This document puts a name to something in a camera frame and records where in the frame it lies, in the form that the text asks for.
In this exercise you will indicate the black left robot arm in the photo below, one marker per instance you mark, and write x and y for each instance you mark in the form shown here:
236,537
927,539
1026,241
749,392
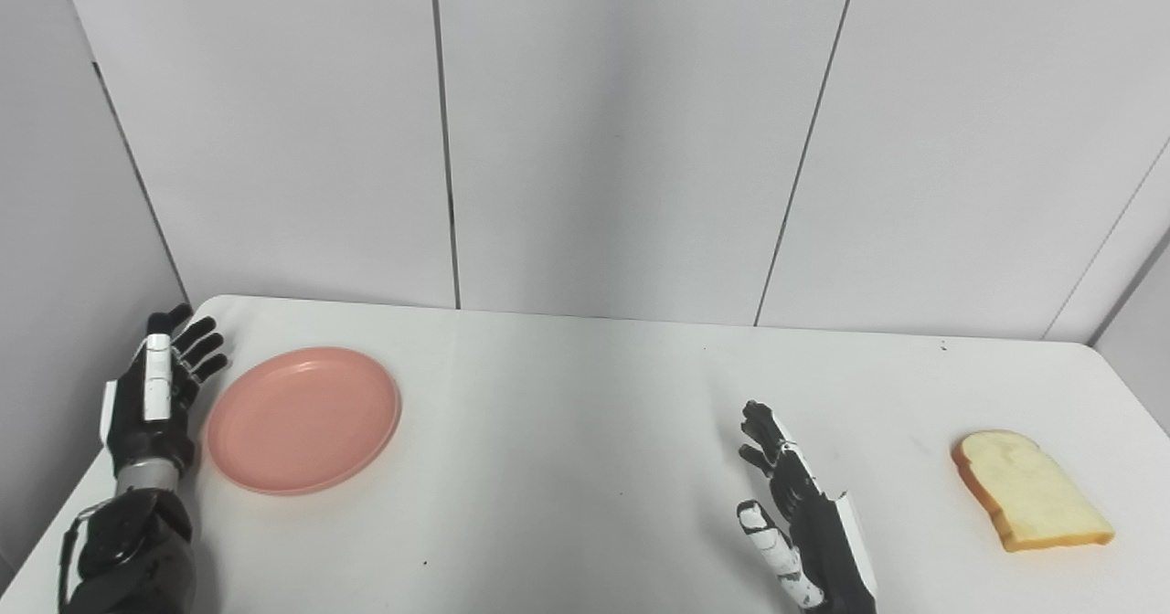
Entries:
128,550

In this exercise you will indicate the slice of white bread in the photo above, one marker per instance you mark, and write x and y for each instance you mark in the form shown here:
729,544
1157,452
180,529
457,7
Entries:
1028,491

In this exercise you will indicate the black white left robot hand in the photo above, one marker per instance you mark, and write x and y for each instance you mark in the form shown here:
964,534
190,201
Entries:
146,422

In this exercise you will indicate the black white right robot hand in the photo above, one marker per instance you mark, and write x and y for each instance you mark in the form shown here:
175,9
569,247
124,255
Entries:
823,541

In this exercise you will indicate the pink round plate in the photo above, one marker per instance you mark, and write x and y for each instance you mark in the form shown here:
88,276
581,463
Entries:
302,420

